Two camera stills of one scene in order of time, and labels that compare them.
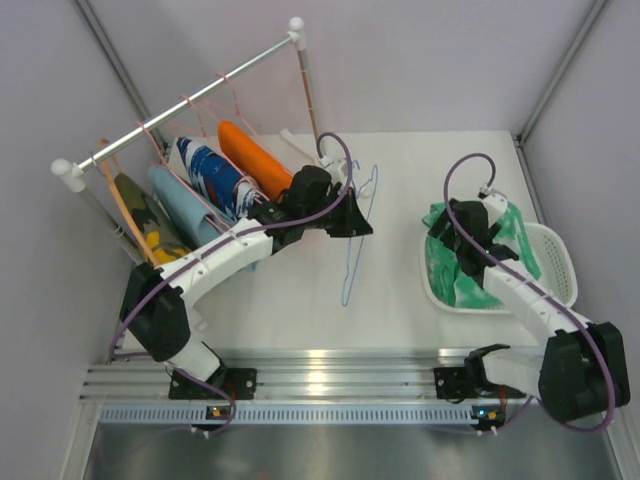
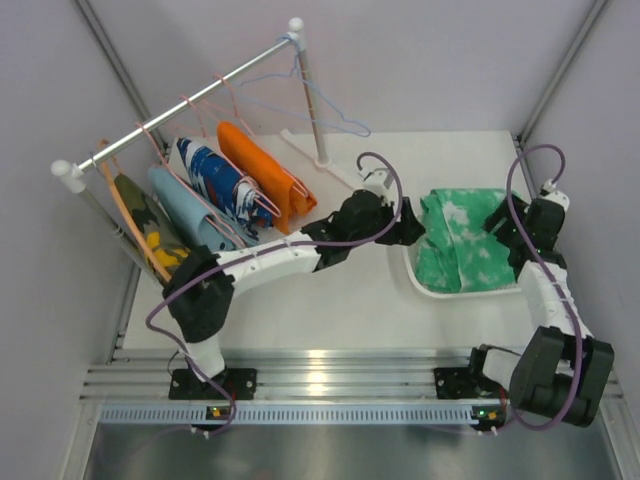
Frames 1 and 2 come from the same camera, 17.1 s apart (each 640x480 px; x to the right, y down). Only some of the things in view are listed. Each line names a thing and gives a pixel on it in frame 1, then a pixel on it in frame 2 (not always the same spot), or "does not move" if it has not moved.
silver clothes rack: x=70 y=177 does not move
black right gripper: x=441 y=224 to x=495 y=219
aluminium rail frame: x=277 y=375 does not move
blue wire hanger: x=345 y=304 to x=368 y=132
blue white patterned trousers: x=224 y=183 does not move
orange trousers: x=252 y=159 does not move
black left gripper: x=353 y=222 to x=408 y=229
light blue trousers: x=196 y=222 does not move
